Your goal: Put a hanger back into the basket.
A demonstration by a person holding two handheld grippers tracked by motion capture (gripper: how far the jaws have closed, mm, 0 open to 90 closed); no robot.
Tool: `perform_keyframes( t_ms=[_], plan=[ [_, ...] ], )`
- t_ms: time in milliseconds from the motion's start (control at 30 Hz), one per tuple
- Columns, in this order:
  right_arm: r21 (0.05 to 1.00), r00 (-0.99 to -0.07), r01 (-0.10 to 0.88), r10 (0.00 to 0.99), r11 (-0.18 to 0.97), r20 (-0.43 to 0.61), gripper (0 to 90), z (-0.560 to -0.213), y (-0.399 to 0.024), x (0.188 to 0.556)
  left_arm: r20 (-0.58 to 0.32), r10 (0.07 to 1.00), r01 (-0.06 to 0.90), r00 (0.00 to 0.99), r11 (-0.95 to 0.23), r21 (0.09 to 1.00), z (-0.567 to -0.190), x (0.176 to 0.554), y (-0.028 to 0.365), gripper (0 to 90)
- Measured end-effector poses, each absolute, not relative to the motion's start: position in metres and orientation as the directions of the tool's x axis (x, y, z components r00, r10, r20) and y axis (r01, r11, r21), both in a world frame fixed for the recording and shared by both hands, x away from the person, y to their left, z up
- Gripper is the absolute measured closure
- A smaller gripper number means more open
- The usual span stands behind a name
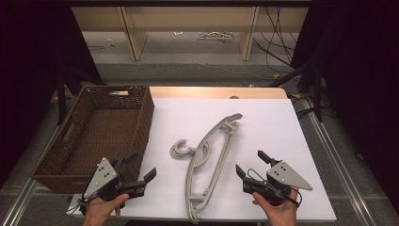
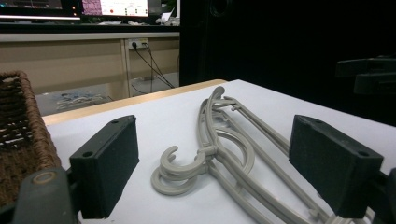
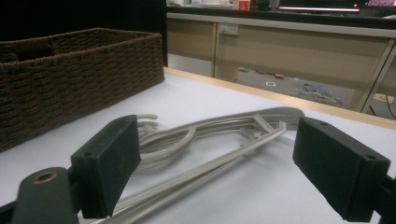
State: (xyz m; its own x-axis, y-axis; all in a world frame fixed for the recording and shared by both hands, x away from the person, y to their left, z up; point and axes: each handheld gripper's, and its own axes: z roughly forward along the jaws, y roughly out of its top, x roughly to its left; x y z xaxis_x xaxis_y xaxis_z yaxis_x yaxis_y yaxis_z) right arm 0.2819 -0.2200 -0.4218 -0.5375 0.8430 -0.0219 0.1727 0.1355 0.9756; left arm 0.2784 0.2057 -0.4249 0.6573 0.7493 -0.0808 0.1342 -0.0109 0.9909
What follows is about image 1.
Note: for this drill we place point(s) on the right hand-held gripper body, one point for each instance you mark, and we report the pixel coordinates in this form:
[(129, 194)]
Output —
[(287, 177)]

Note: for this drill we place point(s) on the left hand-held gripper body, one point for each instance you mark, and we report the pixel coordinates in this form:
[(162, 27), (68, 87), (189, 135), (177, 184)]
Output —
[(102, 177)]

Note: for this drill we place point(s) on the brown woven basket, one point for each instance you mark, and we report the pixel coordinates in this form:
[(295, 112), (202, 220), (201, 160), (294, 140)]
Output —
[(103, 132)]

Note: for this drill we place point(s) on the person's left hand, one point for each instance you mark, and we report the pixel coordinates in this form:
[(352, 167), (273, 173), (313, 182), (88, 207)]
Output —
[(100, 212)]

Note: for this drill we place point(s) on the person's right hand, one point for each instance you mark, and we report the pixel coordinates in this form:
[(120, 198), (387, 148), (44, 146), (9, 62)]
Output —
[(282, 215)]

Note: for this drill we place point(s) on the black metal stand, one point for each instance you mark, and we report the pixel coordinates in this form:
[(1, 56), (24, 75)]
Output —
[(317, 94), (61, 100)]

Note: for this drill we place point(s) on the black curtain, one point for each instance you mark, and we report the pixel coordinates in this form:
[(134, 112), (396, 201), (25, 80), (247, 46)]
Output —
[(28, 78), (360, 94)]

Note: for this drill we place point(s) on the beige wooden shelf unit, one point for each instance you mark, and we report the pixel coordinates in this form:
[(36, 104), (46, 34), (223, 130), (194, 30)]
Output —
[(135, 44)]

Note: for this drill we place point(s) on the white tangled item on floor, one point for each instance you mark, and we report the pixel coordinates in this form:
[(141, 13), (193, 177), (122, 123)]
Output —
[(215, 35)]

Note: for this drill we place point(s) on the metal floor rail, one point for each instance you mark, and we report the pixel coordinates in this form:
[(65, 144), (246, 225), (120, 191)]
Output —
[(19, 204), (342, 169)]

